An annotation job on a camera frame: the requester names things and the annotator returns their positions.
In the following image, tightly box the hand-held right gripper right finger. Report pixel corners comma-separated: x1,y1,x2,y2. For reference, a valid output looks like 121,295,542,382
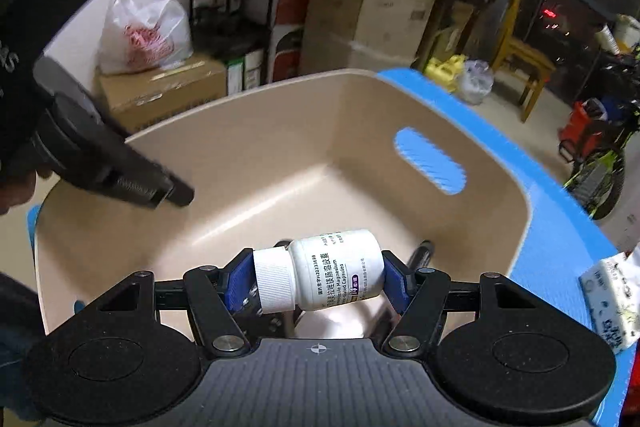
381,249,565,358

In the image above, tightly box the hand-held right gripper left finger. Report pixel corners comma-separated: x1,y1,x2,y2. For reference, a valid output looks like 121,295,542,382
77,248,261,358

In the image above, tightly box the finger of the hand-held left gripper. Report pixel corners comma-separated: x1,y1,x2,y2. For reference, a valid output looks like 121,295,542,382
92,138,196,210

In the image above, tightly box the white pill bottle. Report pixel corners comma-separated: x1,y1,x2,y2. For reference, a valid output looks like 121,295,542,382
251,228,386,314

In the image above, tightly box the beige plastic basket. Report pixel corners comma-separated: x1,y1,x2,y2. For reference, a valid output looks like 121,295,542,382
34,68,532,338

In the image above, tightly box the person's left hand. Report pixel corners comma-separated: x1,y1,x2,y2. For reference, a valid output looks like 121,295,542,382
0,169,40,217

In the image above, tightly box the flat cardboard box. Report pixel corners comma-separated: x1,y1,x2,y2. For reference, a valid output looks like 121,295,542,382
97,56,229,134

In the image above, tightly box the red and white plastic bag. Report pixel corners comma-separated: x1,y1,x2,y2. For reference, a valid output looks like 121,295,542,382
99,0,194,76

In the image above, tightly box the blue silicone mat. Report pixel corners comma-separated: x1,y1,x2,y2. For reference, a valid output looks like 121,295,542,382
27,67,631,427

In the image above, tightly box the black utility cart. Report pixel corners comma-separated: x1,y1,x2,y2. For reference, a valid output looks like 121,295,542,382
187,0,281,95

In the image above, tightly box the small clear plastic bag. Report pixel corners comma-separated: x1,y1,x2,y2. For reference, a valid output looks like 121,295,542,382
457,59,495,106

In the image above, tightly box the yellow toy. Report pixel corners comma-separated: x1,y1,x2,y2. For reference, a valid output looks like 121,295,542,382
424,54,469,95

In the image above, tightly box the tissue pack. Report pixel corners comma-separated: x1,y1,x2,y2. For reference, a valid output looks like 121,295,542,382
579,243,640,356

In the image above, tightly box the green black bicycle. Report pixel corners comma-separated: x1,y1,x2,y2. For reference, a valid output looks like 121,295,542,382
557,44,640,222

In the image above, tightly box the wooden chair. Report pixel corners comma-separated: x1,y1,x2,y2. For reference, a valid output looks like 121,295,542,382
492,0,557,124

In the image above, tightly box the large plain cardboard box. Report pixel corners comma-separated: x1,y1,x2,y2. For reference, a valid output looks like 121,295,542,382
301,0,442,80

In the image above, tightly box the dark wooden side table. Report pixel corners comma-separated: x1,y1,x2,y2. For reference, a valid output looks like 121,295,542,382
425,0,503,68

